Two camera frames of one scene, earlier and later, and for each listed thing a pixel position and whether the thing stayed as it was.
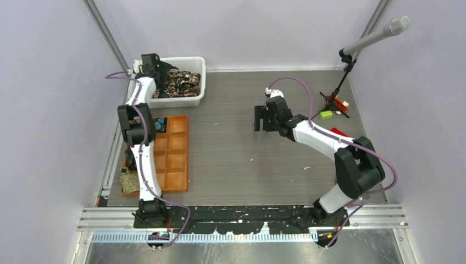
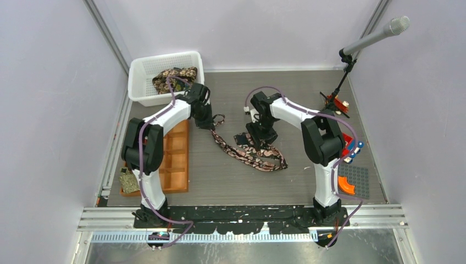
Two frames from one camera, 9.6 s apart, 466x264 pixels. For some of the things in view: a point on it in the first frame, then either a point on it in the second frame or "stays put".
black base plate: (242, 219) stays put
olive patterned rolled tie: (129, 180) stays put
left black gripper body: (163, 70) → (204, 120)
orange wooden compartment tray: (171, 156) stays put
